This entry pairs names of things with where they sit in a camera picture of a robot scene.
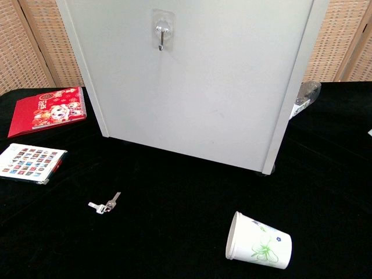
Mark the clear plastic bottle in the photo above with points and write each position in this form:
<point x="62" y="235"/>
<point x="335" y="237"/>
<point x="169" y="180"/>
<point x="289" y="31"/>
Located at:
<point x="306" y="94"/>

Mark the small metal key bunch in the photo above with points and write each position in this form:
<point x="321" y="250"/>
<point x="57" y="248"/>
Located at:
<point x="101" y="205"/>

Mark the red spiral desk calendar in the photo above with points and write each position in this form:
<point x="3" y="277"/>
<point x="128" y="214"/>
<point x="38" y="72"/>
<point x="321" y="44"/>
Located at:
<point x="43" y="112"/>

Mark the wicker folding screen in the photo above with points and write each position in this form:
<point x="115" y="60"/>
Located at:
<point x="340" y="37"/>
<point x="29" y="43"/>

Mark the white sticker sheet booklet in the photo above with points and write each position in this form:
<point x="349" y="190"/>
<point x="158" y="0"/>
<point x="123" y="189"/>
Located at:
<point x="29" y="162"/>

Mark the white floral paper cup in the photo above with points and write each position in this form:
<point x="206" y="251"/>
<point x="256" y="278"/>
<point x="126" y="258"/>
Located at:
<point x="261" y="244"/>

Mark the black tablecloth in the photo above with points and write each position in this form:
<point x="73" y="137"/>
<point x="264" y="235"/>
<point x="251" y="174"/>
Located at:
<point x="162" y="232"/>

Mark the clear adhesive metal hook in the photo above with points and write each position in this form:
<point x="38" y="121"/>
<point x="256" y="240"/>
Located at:
<point x="161" y="29"/>

